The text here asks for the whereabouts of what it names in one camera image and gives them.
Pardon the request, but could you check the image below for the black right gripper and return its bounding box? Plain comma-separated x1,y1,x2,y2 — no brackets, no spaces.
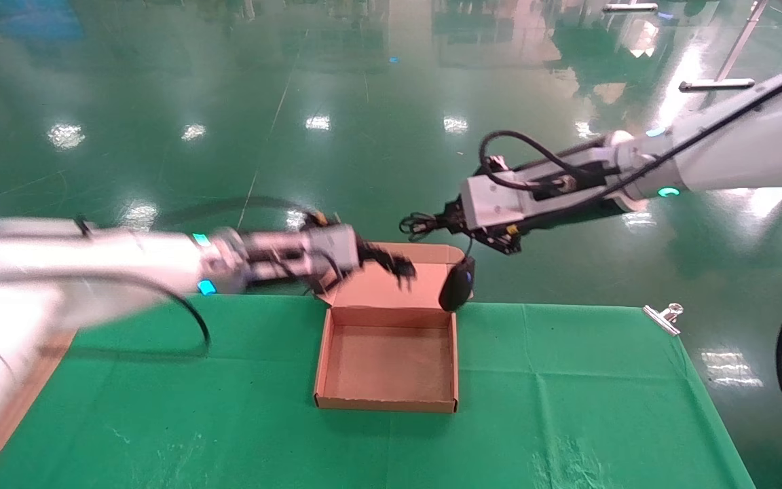
430,194,525,256

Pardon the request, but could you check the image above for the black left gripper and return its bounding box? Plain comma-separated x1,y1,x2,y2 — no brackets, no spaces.
354,237,418,292

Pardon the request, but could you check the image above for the black computer mouse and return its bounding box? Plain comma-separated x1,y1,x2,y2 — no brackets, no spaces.
400,212,477,313

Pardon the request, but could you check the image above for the flat open cardboard box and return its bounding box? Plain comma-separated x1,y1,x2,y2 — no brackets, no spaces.
313,242,474,414

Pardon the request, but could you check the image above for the green table cloth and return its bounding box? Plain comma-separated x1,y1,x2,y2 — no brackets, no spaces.
0,293,760,489

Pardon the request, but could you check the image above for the metal binder clip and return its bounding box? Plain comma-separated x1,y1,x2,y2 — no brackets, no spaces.
641,302,684,338

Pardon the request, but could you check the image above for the metal pole floor stand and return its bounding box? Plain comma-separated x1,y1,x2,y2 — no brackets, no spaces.
677,0,770,93

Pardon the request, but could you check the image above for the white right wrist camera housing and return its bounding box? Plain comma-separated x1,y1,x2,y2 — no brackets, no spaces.
460,173,536,232

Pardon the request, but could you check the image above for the grey left wrist camera housing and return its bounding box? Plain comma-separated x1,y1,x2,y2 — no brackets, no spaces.
305,223,362,277

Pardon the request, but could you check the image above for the short black gripper cable loop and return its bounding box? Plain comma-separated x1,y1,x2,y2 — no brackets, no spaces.
305,251,352,297

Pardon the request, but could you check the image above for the black looped right wrist cable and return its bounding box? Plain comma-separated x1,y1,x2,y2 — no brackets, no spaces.
477,130,599,192

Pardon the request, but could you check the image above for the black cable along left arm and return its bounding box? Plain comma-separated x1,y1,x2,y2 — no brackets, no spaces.
152,195,325,229

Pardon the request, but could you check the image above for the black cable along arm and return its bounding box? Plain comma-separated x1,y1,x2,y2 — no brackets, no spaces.
152,195,325,229
554,63,782,208

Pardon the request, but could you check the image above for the long black hanging cable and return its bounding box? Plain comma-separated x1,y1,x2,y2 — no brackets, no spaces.
0,270,212,358

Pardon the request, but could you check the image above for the black cable along right arm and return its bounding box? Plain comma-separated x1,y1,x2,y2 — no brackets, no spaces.
554,63,782,208

